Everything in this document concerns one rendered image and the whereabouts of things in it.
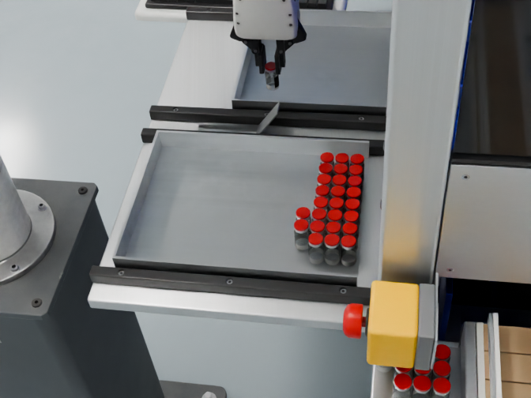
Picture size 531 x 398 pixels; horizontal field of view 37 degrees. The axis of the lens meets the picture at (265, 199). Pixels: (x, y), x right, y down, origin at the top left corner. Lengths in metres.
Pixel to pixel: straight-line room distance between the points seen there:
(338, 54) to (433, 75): 0.73
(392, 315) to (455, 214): 0.13
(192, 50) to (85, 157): 1.20
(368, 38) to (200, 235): 0.53
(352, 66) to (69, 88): 1.66
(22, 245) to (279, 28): 0.51
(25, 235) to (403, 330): 0.61
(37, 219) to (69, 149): 1.42
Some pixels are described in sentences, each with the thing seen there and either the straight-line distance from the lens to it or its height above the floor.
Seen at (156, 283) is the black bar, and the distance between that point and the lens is 1.11.
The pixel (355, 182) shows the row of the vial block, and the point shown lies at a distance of 1.15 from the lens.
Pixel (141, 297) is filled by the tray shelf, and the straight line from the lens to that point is 1.12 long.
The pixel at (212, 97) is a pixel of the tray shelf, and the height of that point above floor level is 0.88.
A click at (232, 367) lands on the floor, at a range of 2.05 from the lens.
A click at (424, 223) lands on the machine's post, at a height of 1.11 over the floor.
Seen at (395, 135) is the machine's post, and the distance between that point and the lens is 0.77.
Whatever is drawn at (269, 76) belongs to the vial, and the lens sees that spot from 1.33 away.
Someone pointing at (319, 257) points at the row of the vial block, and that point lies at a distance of 1.10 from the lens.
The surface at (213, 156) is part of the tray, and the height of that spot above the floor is 0.88.
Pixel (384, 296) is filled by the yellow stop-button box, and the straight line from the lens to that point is 0.90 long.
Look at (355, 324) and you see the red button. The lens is 0.91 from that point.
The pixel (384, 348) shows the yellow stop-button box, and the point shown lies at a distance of 0.90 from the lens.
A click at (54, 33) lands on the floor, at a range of 3.21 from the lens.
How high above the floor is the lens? 1.77
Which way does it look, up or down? 48 degrees down
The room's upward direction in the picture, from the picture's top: 6 degrees counter-clockwise
